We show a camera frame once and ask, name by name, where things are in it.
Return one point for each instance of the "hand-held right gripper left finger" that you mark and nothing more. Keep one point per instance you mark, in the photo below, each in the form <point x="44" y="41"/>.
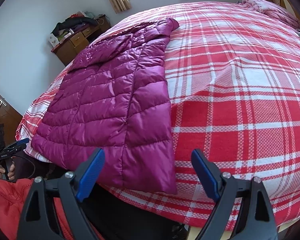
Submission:
<point x="90" y="173"/>

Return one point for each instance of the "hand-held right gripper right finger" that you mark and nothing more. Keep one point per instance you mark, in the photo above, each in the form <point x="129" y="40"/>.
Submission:
<point x="206" y="176"/>

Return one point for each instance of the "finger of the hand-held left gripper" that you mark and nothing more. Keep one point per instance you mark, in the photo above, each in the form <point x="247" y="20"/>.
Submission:
<point x="21" y="142"/>

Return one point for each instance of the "purple puffer jacket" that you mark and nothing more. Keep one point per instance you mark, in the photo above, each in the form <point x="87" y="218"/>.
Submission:
<point x="102" y="100"/>

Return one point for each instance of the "pile of dark clothes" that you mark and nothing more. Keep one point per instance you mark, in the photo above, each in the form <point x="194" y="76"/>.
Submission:
<point x="65" y="26"/>

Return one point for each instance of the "brown wooden door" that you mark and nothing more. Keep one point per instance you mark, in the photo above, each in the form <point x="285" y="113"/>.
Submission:
<point x="2" y="120"/>

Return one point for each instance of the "person's red jacket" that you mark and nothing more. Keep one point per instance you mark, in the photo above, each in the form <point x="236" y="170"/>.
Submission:
<point x="5" y="200"/>

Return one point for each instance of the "person's black pants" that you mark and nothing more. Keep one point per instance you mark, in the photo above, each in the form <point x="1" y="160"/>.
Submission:
<point x="130" y="220"/>

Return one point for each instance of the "bed with red plaid sheet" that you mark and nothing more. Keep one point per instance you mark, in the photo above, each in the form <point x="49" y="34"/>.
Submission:
<point x="240" y="105"/>

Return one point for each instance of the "white cardboard box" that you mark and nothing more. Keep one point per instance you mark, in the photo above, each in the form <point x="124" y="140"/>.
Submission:
<point x="53" y="41"/>

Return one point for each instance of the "brown wooden cabinet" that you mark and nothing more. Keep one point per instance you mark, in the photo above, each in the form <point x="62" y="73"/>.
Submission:
<point x="72" y="47"/>

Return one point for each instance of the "pink quilt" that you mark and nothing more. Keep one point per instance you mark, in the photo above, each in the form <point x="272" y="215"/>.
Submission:
<point x="272" y="8"/>

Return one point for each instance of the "beige wooden headboard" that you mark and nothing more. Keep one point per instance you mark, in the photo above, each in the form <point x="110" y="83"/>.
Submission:
<point x="290" y="10"/>

